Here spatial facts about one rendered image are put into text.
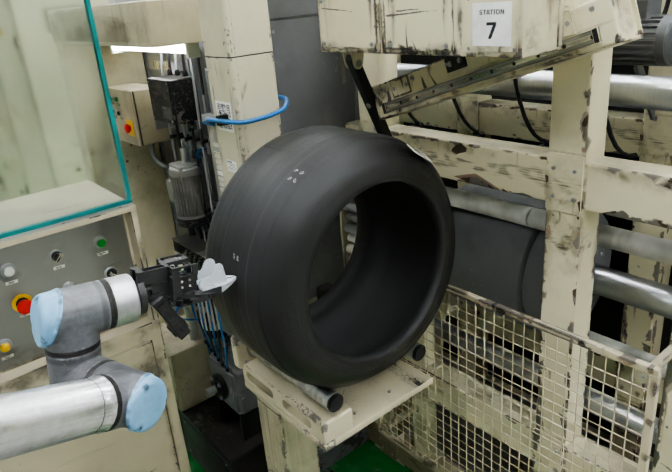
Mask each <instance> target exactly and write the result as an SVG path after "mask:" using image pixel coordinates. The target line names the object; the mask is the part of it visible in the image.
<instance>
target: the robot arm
mask: <svg viewBox="0 0 672 472"><path fill-rule="evenodd" d="M172 257H176V258H172ZM168 258H172V259H168ZM164 259H167V260H164ZM156 262H157V265H155V266H150V267H146V268H142V269H140V268H138V267H137V266H136V267H131V268H130V275H128V274H122V275H117V276H113V277H108V278H104V279H101V280H96V281H91V282H87V283H82V284H78V285H73V286H69V287H65V288H60V289H59V288H55V289H53V290H51V291H48V292H44V293H40V294H38V295H36V296H35V297H34V298H33V300H32V303H31V308H30V320H31V324H32V333H33V337H34V340H35V342H36V344H37V346H39V347H41V348H45V356H46V363H47V370H48V377H49V384H50V385H47V386H41V387H36V388H31V389H25V390H20V391H14V392H9V393H4V394H0V461H1V460H5V459H8V458H12V457H15V456H19V455H22V454H26V453H29V452H33V451H36V450H40V449H43V448H47V447H50V446H54V445H57V444H61V443H64V442H68V441H71V440H75V439H78V438H82V437H85V436H89V435H92V434H101V433H104V432H108V431H112V430H115V429H118V428H127V429H128V430H129V431H131V432H138V433H141V432H145V431H147V430H149V429H150V428H152V427H153V426H154V425H155V424H156V423H157V421H158V420H159V418H160V417H161V415H162V413H163V411H164V408H165V405H166V401H167V389H166V386H165V384H164V382H163V381H162V380H161V379H160V378H158V377H156V376H154V375H153V374H152V373H146V372H143V371H140V370H138V369H135V368H132V367H130V366H127V365H124V364H122V363H119V362H116V361H114V360H112V359H109V358H106V357H103V356H102V349H101V340H100V332H101V331H105V330H108V329H112V328H115V327H119V326H122V325H126V324H129V323H133V322H136V321H138V320H139V318H140V315H142V314H145V313H147V311H148V303H149V304H150V306H151V307H152V308H153V309H154V310H155V312H156V313H157V314H158V315H159V316H160V318H161V319H162V320H163V321H164V322H165V324H166V325H167V329H168V330H169V332H170V333H171V334H173V335H174V336H175V337H178V338H180V339H181V340H183V339H184V338H185V337H186V336H187V335H188V334H189V333H190V332H191V330H190V329H189V328H188V326H189V325H188V324H187V323H186V321H185V320H184V319H183V318H182V317H180V316H178V314H177V313H176V312H175V311H174V309H173V308H172V306H173V307H174V306H175V307H184V306H189V305H193V304H196V303H200V302H205V301H208V300H211V299H213V298H214V297H216V296H218V295H220V294H221V293H222V292H224V291H225V290H226V289H227V288H228V287H229V286H231V285H232V284H233V283H234V282H235V280H236V276H233V275H225V271H224V268H223V265H222V264H220V263H218V264H215V261H214V260H213V259H211V258H209V259H206V260H205V261H204V263H203V266H202V268H201V270H200V271H198V263H194V264H191V263H189V262H188V258H187V257H186V256H182V253H180V254H176V255H171V256H166V257H162V258H157V259H156ZM191 266H192V267H191Z"/></svg>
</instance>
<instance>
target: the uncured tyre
mask: <svg viewBox="0 0 672 472"><path fill-rule="evenodd" d="M266 146H268V147H272V148H276V149H280V150H284V152H282V151H278V150H274V149H270V148H267V147H266ZM296 167H300V168H302V169H304V170H306V171H308V172H307V173H306V174H305V175H304V176H303V177H302V178H301V179H300V180H299V181H298V183H297V184H296V185H295V186H294V185H292V184H290V183H288V182H285V180H286V178H287V177H288V176H289V175H290V174H291V173H292V171H293V170H294V169H295V168H296ZM353 198H354V200H355V204H356V210H357V233H356V239H355V244H354V247H353V251H352V254H351V256H350V259H349V261H348V263H347V265H346V267H345V269H344V271H343V273H342V274H341V276H340V277H339V279H338V280H337V281H336V283H335V284H334V285H333V286H332V287H331V288H330V290H329V291H328V292H327V293H325V294H324V295H323V296H322V297H321V298H319V299H318V300H317V301H315V302H314V303H312V304H310V305H309V282H310V275H311V270H312V266H313V262H314V259H315V256H316V253H317V250H318V248H319V245H320V243H321V241H322V239H323V237H324V235H325V233H326V231H327V230H328V228H329V226H330V225H331V223H332V222H333V220H334V219H335V218H336V216H337V215H338V214H339V213H340V211H341V210H342V209H343V208H344V207H345V206H346V205H347V204H348V203H349V202H350V201H351V200H352V199H353ZM233 250H235V251H237V252H239V253H241V255H240V261H239V265H237V264H235V263H233V262H231V258H232V252H233ZM454 254H455V223H454V217H453V212H452V208H451V204H450V201H449V197H448V194H447V191H446V188H445V185H444V183H443V181H442V179H441V177H440V175H439V173H438V171H437V170H436V168H435V167H434V166H433V164H432V163H431V162H430V161H428V160H426V159H425V158H423V157H421V156H419V155H418V154H416V153H415V152H414V151H413V150H412V149H411V148H410V147H409V146H407V143H405V142H404V141H402V140H400V139H397V138H395V137H392V136H388V135H384V134H378V133H372V132H367V131H361V130H355V129H350V128H344V127H338V126H332V125H316V126H309V127H304V128H301V129H297V130H293V131H290V132H287V133H285V134H282V135H280V136H278V137H276V138H274V139H272V140H271V141H269V142H267V143H266V144H264V145H263V146H262V147H260V148H259V149H258V150H257V151H255V152H254V153H253V154H252V155H251V156H250V157H249V158H248V159H247V160H246V161H245V162H244V163H243V164H242V165H241V166H240V168H239V169H238V170H237V171H236V173H235V174H234V175H233V177H232V178H231V180H230V181H229V183H228V184H227V186H226V188H225V189H224V191H223V193H222V195H221V197H220V199H219V201H218V203H217V206H216V208H215V211H214V214H213V217H212V220H211V223H210V227H209V231H208V237H207V243H206V255H205V260H206V259H209V258H211V259H213V260H214V261H215V264H218V263H220V264H222V265H223V268H224V271H225V275H233V276H236V280H235V282H234V283H233V284H232V285H231V286H229V287H228V288H227V289H226V290H225V291H224V292H222V293H221V294H220V295H218V296H216V297H214V298H213V299H212V300H213V303H214V305H215V307H216V309H217V311H218V313H219V315H220V317H221V319H222V320H223V322H224V324H225V325H226V327H227V328H228V329H229V331H230V332H231V333H232V334H233V335H234V336H235V337H236V338H237V339H238V340H239V341H240V342H241V343H243V344H244V345H245V346H247V347H248V348H250V349H251V350H252V351H254V352H255V353H256V354H258V355H259V356H261V357H262V358H263V359H265V360H266V361H267V362H269V363H270V364H272V365H273V366H274V367H276V368H277V369H278V370H280V371H281V372H283V373H284V374H285V375H287V376H289V377H290V378H292V379H294V380H297V381H299V382H302V383H306V384H310V385H314V386H318V387H325V388H338V387H345V386H350V385H353V384H357V383H359V382H362V381H364V380H366V379H369V378H371V377H372V376H374V375H376V374H378V373H380V372H382V371H383V370H385V369H387V368H388V367H390V366H391V365H393V364H394V363H396V362H397V361H398V360H399V359H401V358H402V357H403V356H404V355H405V354H406V353H407V352H408V351H409V350H410V349H411V348H412V347H413V346H414V345H415V344H416V343H417V341H418V340H419V339H420V338H421V336H422V335H423V334H424V332H425V331H426V329H427V328H428V326H429V325H430V323H431V322H432V320H433V318H434V316H435V314H436V313H437V311H438V309H439V307H440V304H441V302H442V300H443V297H444V295H445V292H446V289H447V286H448V283H449V280H450V276H451V272H452V267H453V261H454Z"/></svg>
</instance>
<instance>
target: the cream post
mask: <svg viewBox="0 0 672 472"><path fill-rule="evenodd" d="M197 6H198V13H199V19H200V26H201V33H202V39H203V46H204V52H205V56H206V57H205V59H206V66H207V72H208V79H209V85H210V92H211V99H212V105H213V112H214V118H216V116H217V110H216V103H215V100H216V101H222V102H228V103H230V106H231V113H232V120H246V119H250V118H254V117H258V116H262V115H265V114H268V113H271V112H273V111H275V110H278V109H279V101H278V92H277V83H276V74H275V65H274V57H273V52H272V51H273V48H272V39H271V30H270V21H269V12H268V3H267V0H197ZM215 125H216V132H217V138H218V145H219V151H220V158H221V164H222V171H223V178H224V184H225V188H226V186H227V184H228V183H229V181H230V180H231V178H232V177H233V175H234V174H235V172H232V171H229V170H228V168H227V162H226V159H227V160H230V161H234V162H236V166H237V170H238V169H239V168H240V166H241V165H242V164H243V163H244V162H245V161H246V160H247V159H248V158H249V157H250V156H251V155H252V154H253V153H254V152H255V151H257V150H258V149H259V148H260V147H262V146H263V145H264V144H266V143H267V142H269V141H271V140H272V139H274V138H276V137H278V136H280V135H282V128H281V119H280V114H279V115H276V116H274V117H271V118H269V119H266V120H262V121H259V122H255V123H251V124H246V125H233V128H234V133H232V132H228V131H224V130H220V129H219V126H217V123H215ZM257 402H258V408H259V415H260V421H261V428H262V435H263V441H264V448H265V454H266V461H267V468H268V472H320V466H319V457H318V448H317V445H316V444H315V443H314V442H313V441H311V440H310V439H309V438H308V437H307V436H305V435H304V434H303V433H302V432H300V431H299V430H298V429H297V428H296V427H294V426H293V425H292V424H291V423H289V422H288V421H287V420H286V419H285V418H283V417H282V416H281V415H280V414H279V413H277V412H276V411H275V410H274V409H272V408H271V407H270V406H269V405H268V404H266V403H265V402H264V401H263V400H262V399H260V398H259V397H258V396H257Z"/></svg>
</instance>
